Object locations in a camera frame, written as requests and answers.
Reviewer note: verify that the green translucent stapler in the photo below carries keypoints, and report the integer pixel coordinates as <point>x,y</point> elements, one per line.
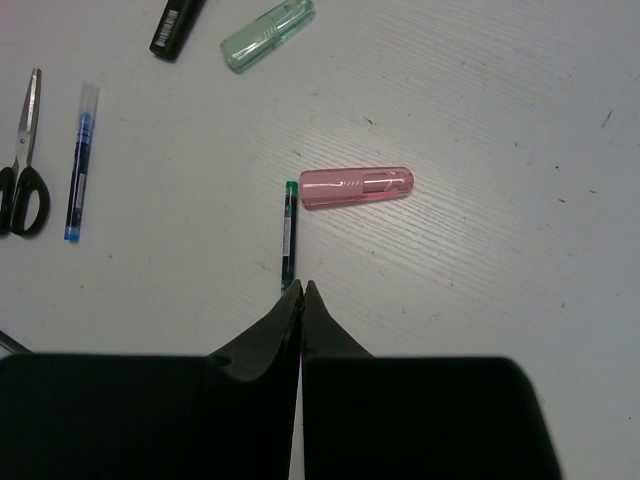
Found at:
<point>249,44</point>

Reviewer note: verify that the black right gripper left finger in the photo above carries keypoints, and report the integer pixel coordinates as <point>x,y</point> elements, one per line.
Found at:
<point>226,415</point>

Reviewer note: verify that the yellow cap black highlighter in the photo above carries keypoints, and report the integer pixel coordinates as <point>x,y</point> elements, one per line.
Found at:
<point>174,27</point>

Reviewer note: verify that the black handled scissors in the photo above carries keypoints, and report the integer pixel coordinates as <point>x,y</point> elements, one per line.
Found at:
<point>20,180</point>

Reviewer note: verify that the blue ink pen refill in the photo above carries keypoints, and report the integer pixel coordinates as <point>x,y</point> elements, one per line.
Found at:
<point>85,127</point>

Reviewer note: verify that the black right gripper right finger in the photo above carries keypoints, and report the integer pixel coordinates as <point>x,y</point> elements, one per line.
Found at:
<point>368,417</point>

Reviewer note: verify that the pink translucent stapler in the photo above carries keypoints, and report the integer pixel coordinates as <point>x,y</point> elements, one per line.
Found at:
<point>341,187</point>

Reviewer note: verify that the green ink pen refill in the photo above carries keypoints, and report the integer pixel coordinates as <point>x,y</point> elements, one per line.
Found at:
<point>289,235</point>

